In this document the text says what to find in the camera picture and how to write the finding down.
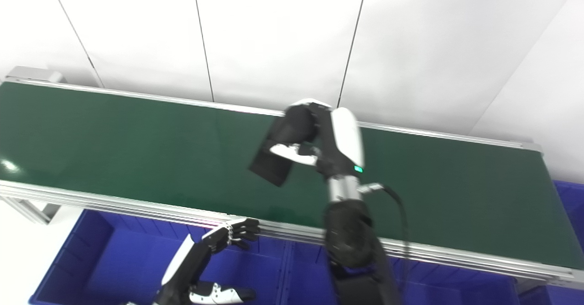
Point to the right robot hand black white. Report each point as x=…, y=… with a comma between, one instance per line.
x=344, y=136

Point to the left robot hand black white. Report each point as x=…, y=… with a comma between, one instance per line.
x=187, y=268

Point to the black cylinder block part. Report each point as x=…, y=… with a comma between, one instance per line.
x=273, y=168

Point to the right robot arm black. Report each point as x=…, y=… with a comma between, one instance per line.
x=351, y=245

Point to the blue plastic bin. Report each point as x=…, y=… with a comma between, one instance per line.
x=105, y=264
x=456, y=286
x=570, y=200

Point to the green conveyor belt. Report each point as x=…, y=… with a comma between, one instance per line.
x=114, y=202
x=114, y=136

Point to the aluminium conveyor support leg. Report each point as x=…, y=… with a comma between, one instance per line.
x=32, y=209

